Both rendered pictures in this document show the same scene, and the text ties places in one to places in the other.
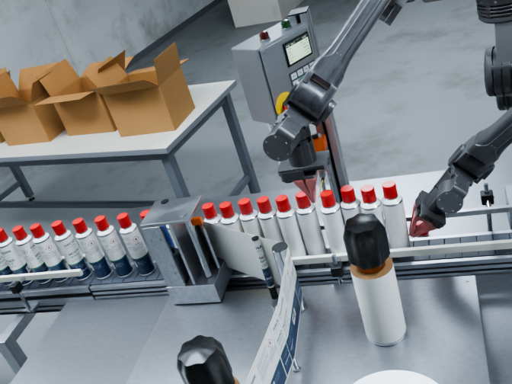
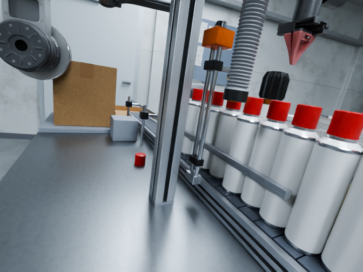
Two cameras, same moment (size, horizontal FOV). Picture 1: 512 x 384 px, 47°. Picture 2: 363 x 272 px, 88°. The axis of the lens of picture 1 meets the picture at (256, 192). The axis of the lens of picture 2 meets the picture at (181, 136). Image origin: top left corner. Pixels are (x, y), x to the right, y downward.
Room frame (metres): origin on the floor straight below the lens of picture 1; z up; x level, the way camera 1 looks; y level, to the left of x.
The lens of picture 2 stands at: (1.66, 0.03, 1.08)
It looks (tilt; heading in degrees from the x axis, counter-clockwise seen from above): 15 degrees down; 220
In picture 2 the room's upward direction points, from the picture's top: 9 degrees clockwise
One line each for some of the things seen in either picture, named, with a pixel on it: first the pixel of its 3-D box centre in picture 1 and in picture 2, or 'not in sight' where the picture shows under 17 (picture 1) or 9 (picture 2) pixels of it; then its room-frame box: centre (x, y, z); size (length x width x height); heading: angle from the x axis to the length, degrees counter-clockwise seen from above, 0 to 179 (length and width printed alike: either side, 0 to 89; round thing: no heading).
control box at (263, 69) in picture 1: (280, 72); not in sight; (1.35, -0.14, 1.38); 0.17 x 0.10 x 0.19; 123
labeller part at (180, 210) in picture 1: (171, 210); not in sight; (1.30, 0.22, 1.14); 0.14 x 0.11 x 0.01; 68
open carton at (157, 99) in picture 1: (144, 89); not in sight; (3.01, 0.39, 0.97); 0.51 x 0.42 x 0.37; 153
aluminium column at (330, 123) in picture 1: (328, 136); (181, 40); (1.38, -0.23, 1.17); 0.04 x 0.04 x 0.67; 68
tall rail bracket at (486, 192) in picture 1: (489, 216); (148, 126); (1.18, -0.54, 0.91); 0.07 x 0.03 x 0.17; 158
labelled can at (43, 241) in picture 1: (49, 252); not in sight; (1.58, 0.66, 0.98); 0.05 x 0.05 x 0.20
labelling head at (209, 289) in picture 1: (188, 250); not in sight; (1.31, 0.22, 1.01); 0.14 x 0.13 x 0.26; 68
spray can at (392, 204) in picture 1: (395, 218); (193, 122); (1.20, -0.31, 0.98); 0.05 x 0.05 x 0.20
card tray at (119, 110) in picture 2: not in sight; (130, 111); (0.86, -1.14, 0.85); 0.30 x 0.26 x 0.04; 68
